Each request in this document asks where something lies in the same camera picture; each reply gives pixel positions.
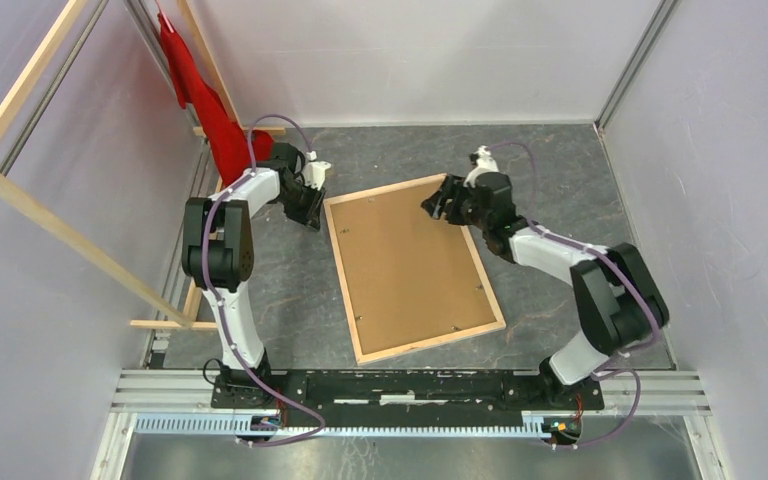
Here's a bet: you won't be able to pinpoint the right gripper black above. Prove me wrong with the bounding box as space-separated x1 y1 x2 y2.
419 174 490 231

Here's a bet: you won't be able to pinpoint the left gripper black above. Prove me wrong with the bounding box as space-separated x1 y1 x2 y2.
275 179 327 232

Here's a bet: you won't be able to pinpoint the wooden picture frame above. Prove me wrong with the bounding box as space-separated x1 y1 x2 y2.
322 172 508 366

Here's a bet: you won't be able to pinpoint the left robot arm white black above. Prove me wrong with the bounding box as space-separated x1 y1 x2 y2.
181 142 331 408

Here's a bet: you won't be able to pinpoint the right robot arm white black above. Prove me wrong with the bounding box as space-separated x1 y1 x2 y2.
421 172 670 408

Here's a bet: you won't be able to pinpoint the red cloth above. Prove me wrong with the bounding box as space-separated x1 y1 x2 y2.
158 1 275 186

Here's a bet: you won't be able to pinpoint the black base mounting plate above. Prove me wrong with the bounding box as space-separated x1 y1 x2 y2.
210 369 605 428

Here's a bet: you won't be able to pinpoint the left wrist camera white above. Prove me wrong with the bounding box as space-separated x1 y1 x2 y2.
302 150 332 190

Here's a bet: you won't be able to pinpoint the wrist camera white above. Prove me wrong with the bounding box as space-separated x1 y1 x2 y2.
302 150 332 190
464 145 499 187

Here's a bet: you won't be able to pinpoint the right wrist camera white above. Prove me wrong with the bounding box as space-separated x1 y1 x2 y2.
464 145 499 187

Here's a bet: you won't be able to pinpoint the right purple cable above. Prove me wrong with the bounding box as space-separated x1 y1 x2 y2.
486 140 661 450

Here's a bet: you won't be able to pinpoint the purple cable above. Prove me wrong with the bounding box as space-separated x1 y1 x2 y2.
486 140 661 450
199 114 329 448

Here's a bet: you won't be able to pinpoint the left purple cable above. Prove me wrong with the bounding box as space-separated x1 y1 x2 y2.
199 114 329 448

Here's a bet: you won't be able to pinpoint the grey slotted cable duct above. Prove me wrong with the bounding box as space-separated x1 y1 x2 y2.
134 413 549 439

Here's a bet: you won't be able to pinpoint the aluminium rail base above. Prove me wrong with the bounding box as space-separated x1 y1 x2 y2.
112 370 712 416

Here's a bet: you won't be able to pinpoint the wooden rack frame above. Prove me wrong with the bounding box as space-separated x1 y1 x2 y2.
0 0 287 333

